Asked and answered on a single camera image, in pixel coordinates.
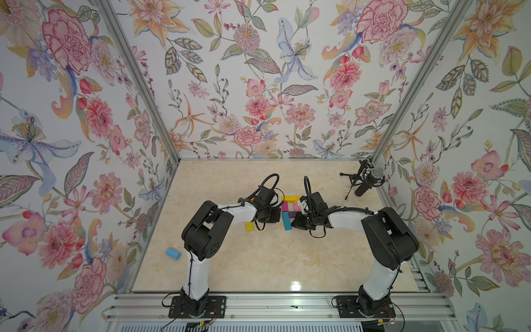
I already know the teal long block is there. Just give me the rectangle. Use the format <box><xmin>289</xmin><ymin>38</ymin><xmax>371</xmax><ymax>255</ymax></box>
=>
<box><xmin>282</xmin><ymin>212</ymin><xmax>292</xmax><ymax>231</ymax></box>

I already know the yellow long block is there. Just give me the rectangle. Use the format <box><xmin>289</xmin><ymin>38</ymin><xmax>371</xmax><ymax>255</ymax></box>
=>
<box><xmin>283</xmin><ymin>196</ymin><xmax>300</xmax><ymax>202</ymax></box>

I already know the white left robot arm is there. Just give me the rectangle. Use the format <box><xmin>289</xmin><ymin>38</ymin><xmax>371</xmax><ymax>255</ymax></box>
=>
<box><xmin>180</xmin><ymin>185</ymin><xmax>283</xmax><ymax>315</ymax></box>

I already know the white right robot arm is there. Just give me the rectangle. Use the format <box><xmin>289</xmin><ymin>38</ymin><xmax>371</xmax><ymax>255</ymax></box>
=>
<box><xmin>291</xmin><ymin>192</ymin><xmax>420</xmax><ymax>318</ymax></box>

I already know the light blue block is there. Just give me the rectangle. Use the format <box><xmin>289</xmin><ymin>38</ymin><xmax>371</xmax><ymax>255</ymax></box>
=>
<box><xmin>165</xmin><ymin>248</ymin><xmax>182</xmax><ymax>260</ymax></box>

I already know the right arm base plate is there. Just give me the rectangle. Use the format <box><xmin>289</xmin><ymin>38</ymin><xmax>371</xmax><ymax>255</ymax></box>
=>
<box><xmin>330</xmin><ymin>295</ymin><xmax>396</xmax><ymax>320</ymax></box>

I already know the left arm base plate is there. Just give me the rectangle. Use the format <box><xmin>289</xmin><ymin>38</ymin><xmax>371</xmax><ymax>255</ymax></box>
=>
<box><xmin>168</xmin><ymin>295</ymin><xmax>227</xmax><ymax>319</ymax></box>

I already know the aluminium frame rail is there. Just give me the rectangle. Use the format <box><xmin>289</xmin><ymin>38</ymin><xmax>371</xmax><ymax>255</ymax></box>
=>
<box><xmin>102</xmin><ymin>293</ymin><xmax>456</xmax><ymax>323</ymax></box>

